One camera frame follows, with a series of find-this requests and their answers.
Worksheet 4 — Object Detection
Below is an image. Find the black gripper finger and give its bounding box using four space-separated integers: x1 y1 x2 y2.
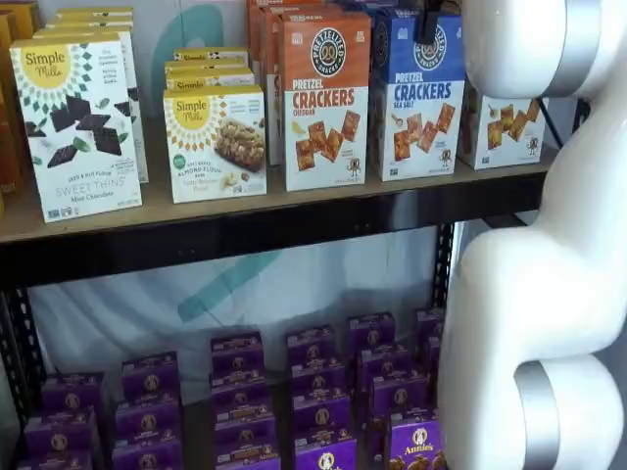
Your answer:
414 0 445 44

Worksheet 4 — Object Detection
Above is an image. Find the blue sea salt crackers box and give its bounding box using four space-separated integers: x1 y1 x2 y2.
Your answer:
369 6 466 183
342 0 423 12

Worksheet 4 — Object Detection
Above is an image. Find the tan honey mustard crackers box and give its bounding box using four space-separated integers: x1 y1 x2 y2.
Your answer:
457 48 547 171

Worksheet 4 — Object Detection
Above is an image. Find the orange cheddar crackers box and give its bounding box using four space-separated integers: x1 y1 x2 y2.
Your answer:
277 10 372 193
259 5 344 167
246 0 339 74

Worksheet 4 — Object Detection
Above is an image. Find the Simple Mills almond bars box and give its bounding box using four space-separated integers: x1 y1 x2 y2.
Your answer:
165 57 252 74
173 46 250 63
165 67 256 93
163 85 268 205

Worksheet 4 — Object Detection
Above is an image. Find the wooden shelf board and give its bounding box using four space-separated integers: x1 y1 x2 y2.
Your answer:
0 115 558 246

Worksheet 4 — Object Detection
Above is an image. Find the purple Annie's snack box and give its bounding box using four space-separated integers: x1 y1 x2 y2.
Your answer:
347 312 397 349
121 351 182 400
115 397 183 442
294 434 359 470
289 358 346 396
292 391 353 440
24 406 102 454
214 415 279 449
415 306 448 339
41 372 107 412
285 325 339 363
215 443 284 470
210 332 265 374
111 437 186 470
423 335 444 373
17 448 97 470
357 344 415 378
369 415 448 470
210 370 269 398
369 374 435 422
213 391 274 422

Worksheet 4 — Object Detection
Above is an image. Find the Simple Mills sweet thins box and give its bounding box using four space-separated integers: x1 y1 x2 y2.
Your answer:
9 32 144 224
56 6 135 17
32 27 151 185
43 14 139 32

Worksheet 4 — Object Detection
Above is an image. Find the dark orange snack box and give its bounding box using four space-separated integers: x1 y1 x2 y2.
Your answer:
0 12 31 197
12 2 43 40

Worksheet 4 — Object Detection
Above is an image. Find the white backdrop sheet teal logo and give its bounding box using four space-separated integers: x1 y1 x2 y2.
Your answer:
28 0 457 383

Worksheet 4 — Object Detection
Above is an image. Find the black metal shelf frame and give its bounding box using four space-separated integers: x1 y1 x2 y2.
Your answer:
0 97 592 470

